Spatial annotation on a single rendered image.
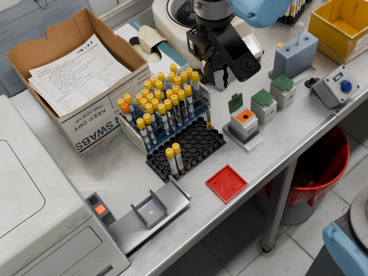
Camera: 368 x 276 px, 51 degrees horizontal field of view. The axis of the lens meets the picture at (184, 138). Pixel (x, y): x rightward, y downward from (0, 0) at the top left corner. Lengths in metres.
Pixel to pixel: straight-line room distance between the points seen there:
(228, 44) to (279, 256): 1.16
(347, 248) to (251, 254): 1.17
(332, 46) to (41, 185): 0.79
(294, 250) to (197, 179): 0.95
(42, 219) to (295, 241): 1.34
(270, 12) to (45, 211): 0.41
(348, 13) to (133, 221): 0.80
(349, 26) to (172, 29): 0.50
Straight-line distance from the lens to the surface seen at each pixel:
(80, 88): 1.00
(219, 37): 0.73
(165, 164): 0.87
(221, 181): 0.85
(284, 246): 1.74
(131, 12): 1.25
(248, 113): 0.86
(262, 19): 0.57
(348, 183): 1.92
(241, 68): 0.72
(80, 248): 0.63
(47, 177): 0.58
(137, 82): 0.90
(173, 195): 0.80
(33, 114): 1.09
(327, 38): 1.08
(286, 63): 0.96
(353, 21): 1.19
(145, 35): 1.04
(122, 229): 0.80
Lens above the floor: 1.64
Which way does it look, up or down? 56 degrees down
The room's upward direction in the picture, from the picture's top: 11 degrees counter-clockwise
